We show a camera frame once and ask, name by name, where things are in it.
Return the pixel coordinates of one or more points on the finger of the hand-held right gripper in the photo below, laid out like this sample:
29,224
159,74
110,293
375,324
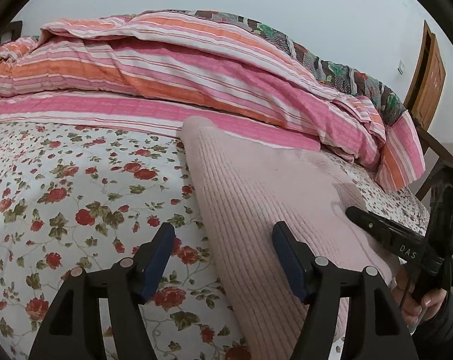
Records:
384,234

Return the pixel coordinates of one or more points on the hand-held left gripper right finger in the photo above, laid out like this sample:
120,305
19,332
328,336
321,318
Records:
286,260

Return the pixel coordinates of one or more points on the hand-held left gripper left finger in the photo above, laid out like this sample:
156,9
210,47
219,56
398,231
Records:
157,260

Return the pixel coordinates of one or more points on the pink knit sweater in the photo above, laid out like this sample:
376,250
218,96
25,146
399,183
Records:
264,195

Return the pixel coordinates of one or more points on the person's right hand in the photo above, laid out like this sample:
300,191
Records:
434,300

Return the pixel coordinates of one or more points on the pink striped pillow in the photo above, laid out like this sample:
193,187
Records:
401,153

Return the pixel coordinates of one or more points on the dark wooden chair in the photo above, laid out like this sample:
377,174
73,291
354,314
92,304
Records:
446,180

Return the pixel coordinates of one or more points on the floral bed sheet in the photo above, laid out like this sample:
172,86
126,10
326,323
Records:
80,180

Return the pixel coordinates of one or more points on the wooden door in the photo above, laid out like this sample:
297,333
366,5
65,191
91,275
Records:
427,78

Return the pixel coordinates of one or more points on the patchwork floral blanket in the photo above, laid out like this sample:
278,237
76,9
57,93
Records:
324,63

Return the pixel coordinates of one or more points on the pink striped quilt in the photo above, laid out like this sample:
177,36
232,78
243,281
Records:
174,67

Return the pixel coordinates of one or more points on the white wall switch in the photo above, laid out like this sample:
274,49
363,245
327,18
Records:
401,67

